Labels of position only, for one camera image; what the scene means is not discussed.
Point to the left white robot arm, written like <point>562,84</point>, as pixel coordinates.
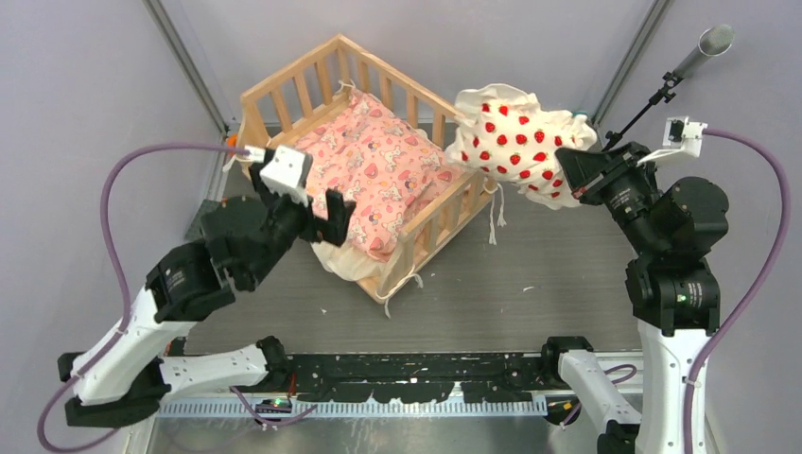
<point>241,242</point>

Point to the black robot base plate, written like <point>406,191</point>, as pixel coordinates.
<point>413,378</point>

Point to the wooden slatted pet bed frame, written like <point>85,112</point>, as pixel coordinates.
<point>294,100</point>

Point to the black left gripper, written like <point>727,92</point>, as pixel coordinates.
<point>336,229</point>

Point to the pink unicorn print cushion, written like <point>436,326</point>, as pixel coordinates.
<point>410,201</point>

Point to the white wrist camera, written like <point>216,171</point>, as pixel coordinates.
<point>286,173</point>
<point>682,141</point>

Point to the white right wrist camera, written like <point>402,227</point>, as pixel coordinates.
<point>682,141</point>

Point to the grey building block plate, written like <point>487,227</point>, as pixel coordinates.
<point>194,230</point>

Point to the white strawberry print pillow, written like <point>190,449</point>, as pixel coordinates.
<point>506,134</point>

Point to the microphone on black stand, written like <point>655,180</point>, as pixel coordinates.
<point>712,43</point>

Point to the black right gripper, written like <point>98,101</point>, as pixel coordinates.
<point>584,167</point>

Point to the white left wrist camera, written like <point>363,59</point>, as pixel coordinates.
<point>286,173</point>

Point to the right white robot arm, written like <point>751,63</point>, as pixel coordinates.
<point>675,299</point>

